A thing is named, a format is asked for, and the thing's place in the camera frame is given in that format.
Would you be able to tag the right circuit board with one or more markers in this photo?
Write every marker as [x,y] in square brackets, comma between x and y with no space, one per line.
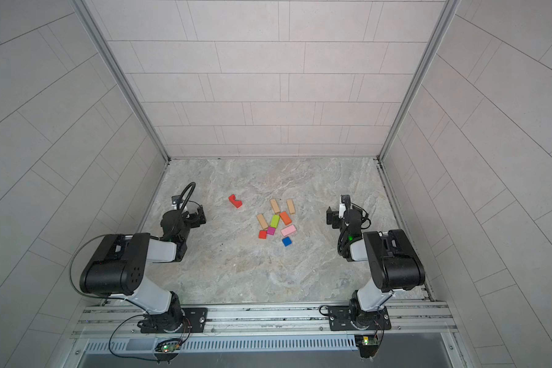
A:
[370,341]

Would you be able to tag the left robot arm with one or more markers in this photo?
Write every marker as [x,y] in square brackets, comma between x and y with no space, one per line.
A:
[117,270]

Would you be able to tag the circuit board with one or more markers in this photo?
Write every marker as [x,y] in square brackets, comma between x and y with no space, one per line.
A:
[169,346]
[370,341]

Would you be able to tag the blue wood cube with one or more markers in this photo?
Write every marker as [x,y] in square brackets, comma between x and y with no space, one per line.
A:
[286,241]

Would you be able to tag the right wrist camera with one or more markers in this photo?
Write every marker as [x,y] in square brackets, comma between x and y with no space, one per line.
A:
[345,204]

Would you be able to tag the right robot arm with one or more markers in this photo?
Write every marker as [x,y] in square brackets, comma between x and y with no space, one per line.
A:
[393,264]

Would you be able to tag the lime green wood block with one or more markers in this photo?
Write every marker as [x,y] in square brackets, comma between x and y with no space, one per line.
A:
[275,221]

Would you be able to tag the aluminium mounting rail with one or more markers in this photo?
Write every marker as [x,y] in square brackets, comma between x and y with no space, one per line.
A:
[402,316]

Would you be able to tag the orange wood block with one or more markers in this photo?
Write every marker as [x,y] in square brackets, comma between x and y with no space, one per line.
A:
[285,218]

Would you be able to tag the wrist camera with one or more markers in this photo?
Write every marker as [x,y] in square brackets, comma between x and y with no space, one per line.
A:
[345,204]
[176,200]

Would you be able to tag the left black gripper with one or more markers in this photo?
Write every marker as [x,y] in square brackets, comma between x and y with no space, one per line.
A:
[196,216]

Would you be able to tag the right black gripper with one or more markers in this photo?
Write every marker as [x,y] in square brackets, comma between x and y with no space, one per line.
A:
[332,216]

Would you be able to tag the left circuit board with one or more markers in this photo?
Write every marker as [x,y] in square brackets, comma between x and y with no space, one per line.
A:
[169,346]

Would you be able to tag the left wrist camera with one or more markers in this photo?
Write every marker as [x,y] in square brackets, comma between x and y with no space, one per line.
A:
[176,200]

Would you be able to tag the natural wood block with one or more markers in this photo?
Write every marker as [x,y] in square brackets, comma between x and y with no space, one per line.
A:
[291,207]
[262,221]
[275,207]

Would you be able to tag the pink wood block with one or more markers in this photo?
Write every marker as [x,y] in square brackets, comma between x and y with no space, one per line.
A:
[287,231]

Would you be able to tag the red arch wood block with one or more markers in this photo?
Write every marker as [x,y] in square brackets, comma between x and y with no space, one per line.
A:
[237,203]

